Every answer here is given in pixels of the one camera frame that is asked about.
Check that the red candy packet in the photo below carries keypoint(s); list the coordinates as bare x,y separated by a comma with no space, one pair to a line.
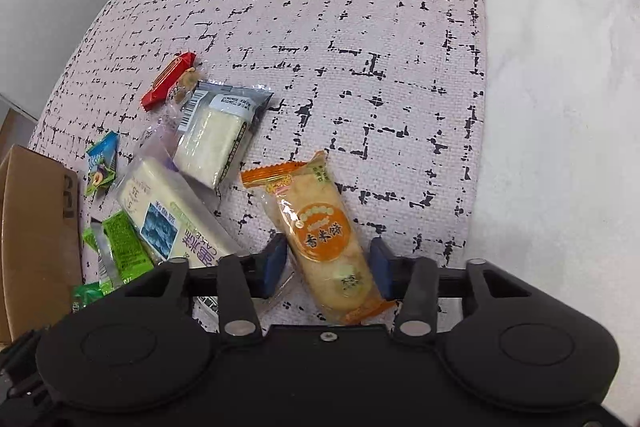
167,82

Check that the light green snack packet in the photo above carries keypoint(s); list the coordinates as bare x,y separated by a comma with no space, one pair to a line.
127,247

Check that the orange rice cracker packet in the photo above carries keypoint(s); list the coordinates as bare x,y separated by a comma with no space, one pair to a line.
320,232

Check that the cardboard box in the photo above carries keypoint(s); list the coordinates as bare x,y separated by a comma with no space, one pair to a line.
35,232

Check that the white fleece blanket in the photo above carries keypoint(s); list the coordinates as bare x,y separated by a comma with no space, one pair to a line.
555,132

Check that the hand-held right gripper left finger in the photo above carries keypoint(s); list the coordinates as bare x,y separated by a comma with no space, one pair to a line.
272,267

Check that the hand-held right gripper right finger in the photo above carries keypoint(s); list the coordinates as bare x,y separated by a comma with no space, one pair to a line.
382,274

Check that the dark green shiny packet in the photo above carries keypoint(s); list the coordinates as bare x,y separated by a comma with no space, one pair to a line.
87,296

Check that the clear-wrapped white cake packet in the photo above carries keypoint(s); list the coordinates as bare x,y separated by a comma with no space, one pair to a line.
210,137

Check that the large white cake packet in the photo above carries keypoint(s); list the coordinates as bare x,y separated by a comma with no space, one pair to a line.
150,197

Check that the blue-green nut candy packet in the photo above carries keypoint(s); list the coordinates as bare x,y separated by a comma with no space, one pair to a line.
102,162

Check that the small clear nut snack packet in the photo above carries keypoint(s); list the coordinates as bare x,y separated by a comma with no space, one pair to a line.
186,79

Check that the black-patterned white cloth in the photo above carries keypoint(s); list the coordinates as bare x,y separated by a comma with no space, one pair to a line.
325,57

